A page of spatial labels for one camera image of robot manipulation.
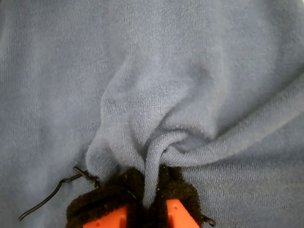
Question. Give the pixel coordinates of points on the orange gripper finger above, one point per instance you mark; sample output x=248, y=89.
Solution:
x=107, y=204
x=178, y=204

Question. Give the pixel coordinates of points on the blue printed T-shirt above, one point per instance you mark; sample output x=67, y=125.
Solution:
x=142, y=71

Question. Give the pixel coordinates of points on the short black zip tie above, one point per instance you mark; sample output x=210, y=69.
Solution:
x=210, y=221

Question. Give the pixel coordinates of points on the long black zip tie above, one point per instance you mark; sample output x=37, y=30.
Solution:
x=51, y=194

